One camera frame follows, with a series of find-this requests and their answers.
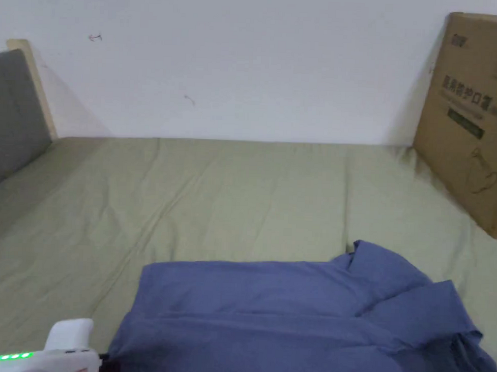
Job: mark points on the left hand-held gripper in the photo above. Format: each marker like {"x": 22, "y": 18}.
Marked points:
{"x": 69, "y": 350}

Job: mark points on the dark blue shirt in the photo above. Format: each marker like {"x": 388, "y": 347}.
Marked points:
{"x": 292, "y": 317}

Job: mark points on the bed with pale green sheet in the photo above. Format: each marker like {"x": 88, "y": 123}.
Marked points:
{"x": 232, "y": 193}

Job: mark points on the grey padded headboard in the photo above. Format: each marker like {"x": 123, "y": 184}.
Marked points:
{"x": 12, "y": 116}

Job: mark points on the brown cardboard carton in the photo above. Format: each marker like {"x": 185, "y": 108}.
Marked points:
{"x": 466, "y": 120}

